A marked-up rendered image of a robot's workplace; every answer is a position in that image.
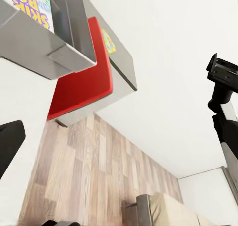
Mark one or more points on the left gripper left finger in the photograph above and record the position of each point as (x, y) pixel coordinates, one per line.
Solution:
(12, 135)

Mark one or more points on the desk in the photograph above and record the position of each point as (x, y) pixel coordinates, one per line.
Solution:
(26, 95)

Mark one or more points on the bed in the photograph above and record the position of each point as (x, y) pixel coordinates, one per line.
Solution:
(162, 210)

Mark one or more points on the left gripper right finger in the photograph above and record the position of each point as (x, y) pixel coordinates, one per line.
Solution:
(230, 136)

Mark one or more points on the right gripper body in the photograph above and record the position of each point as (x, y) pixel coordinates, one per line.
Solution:
(224, 89)

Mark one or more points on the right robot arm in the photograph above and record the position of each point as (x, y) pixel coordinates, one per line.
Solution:
(225, 76)

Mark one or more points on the jigsaw puzzle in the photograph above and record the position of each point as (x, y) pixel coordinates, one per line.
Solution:
(110, 46)

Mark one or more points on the toy box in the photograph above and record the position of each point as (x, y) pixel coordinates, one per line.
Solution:
(69, 49)

